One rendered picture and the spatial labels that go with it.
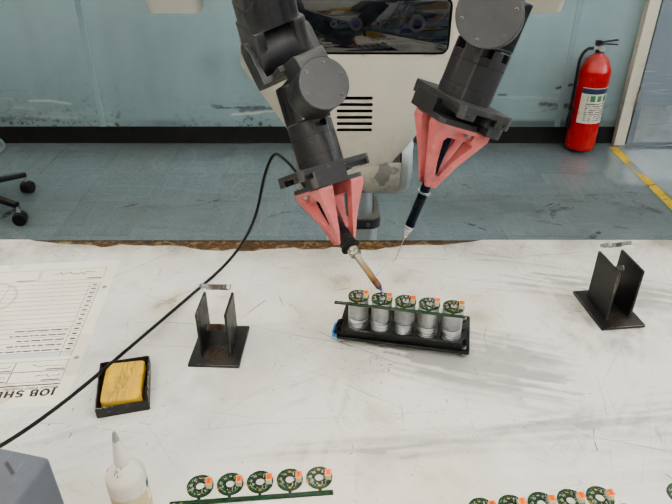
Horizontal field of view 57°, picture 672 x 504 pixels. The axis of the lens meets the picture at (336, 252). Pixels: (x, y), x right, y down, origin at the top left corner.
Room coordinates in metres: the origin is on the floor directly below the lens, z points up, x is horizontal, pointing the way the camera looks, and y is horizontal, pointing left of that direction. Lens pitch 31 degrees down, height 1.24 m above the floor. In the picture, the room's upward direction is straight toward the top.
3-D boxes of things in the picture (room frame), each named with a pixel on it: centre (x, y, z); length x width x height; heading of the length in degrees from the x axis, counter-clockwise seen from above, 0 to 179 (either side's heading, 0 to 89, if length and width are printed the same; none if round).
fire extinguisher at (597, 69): (3.07, -1.29, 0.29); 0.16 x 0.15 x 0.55; 90
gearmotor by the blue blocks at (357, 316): (0.60, -0.03, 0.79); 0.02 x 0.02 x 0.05
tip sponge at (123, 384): (0.51, 0.24, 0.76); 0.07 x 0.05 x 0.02; 14
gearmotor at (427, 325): (0.59, -0.11, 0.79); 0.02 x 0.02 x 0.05
